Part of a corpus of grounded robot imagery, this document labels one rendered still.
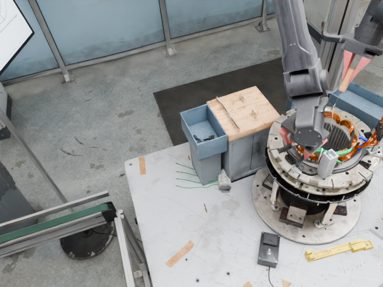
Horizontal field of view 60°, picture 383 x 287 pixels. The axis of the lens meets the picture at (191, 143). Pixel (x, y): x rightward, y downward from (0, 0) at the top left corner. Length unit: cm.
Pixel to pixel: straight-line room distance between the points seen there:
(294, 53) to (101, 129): 219
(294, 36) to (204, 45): 275
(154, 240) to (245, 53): 240
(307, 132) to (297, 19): 23
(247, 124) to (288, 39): 48
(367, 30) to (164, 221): 87
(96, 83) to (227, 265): 238
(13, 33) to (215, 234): 101
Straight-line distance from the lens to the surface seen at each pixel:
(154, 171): 138
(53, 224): 141
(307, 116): 73
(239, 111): 117
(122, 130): 268
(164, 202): 129
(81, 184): 245
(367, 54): 87
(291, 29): 70
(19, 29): 140
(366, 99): 136
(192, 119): 122
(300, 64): 72
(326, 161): 93
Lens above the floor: 188
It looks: 50 degrees down
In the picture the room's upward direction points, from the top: 7 degrees counter-clockwise
